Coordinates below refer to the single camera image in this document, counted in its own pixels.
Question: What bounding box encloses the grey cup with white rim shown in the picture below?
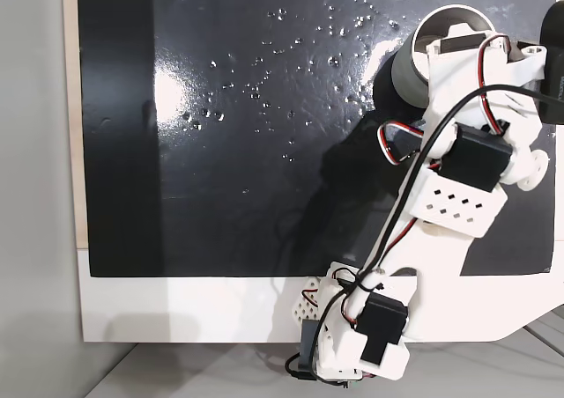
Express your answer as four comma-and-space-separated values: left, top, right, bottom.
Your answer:
390, 4, 497, 108

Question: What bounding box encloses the glossy black table mat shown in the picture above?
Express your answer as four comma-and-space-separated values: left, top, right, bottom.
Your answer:
77, 0, 559, 279

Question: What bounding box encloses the red white black servo cable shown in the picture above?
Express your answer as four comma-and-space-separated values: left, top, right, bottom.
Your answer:
474, 35, 508, 136
377, 122, 427, 166

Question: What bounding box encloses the black camera cable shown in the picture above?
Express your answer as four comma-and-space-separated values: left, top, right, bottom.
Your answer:
352, 83, 547, 293

